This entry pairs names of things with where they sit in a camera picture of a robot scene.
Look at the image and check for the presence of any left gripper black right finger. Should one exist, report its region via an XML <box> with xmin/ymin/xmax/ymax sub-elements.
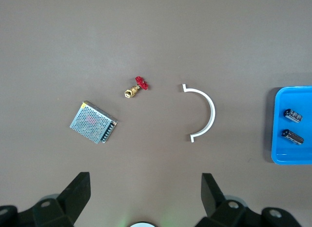
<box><xmin>197</xmin><ymin>173</ymin><xmax>304</xmax><ymax>227</ymax></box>

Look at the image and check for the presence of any brass valve red handle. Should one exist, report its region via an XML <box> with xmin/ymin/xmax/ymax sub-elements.
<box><xmin>123</xmin><ymin>76</ymin><xmax>150</xmax><ymax>99</ymax></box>

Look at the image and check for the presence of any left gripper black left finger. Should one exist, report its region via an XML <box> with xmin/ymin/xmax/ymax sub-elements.
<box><xmin>0</xmin><ymin>172</ymin><xmax>91</xmax><ymax>227</ymax></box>

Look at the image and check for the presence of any metal mesh power supply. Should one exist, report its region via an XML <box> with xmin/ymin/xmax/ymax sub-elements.
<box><xmin>69</xmin><ymin>100</ymin><xmax>118</xmax><ymax>144</ymax></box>

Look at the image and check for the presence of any short black electrolytic capacitor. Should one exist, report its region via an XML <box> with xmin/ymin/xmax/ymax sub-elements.
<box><xmin>283</xmin><ymin>108</ymin><xmax>304</xmax><ymax>124</ymax></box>

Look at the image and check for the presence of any white curved plastic bracket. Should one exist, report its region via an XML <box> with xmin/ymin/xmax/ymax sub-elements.
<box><xmin>181</xmin><ymin>83</ymin><xmax>216</xmax><ymax>144</ymax></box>

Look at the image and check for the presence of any long brown electrolytic capacitor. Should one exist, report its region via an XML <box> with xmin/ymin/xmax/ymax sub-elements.
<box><xmin>281</xmin><ymin>128</ymin><xmax>305</xmax><ymax>146</ymax></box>

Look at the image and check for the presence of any blue plastic tray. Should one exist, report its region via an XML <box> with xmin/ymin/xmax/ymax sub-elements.
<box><xmin>271</xmin><ymin>85</ymin><xmax>312</xmax><ymax>165</ymax></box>

